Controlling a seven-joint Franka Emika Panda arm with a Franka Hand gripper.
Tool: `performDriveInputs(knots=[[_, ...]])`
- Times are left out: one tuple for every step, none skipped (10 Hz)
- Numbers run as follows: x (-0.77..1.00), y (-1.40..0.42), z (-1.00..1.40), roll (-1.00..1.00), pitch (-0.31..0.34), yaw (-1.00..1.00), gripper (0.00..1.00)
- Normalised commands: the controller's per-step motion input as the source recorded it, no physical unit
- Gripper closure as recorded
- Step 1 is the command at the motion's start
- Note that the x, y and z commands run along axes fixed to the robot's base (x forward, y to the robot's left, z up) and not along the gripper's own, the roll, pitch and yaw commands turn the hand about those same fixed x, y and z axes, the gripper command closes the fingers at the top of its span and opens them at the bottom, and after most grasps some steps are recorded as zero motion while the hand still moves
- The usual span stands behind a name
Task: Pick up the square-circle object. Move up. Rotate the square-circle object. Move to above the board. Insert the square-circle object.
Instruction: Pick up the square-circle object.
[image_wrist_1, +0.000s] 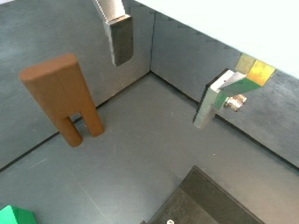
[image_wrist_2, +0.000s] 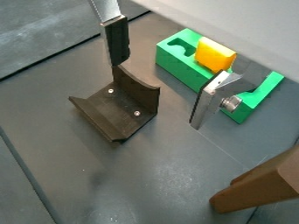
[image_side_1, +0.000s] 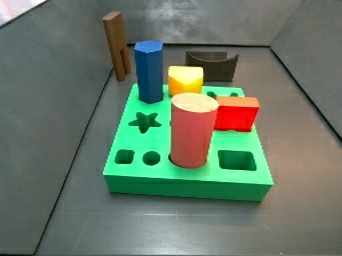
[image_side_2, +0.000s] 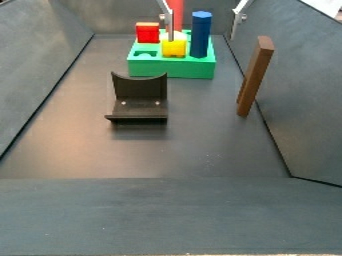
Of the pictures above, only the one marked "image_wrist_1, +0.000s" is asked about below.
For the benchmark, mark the brown square-circle peg object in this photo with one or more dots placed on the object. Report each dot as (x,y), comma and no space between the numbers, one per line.
(59,88)

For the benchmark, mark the green shape sorter board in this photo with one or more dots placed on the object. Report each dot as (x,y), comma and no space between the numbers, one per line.
(15,215)

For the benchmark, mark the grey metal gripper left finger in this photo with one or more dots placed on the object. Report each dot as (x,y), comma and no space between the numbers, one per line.
(119,29)

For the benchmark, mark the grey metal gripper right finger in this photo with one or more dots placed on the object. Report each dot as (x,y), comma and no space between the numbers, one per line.
(224,90)

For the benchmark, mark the black curved holder stand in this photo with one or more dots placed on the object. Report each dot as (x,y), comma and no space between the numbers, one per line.
(202,202)

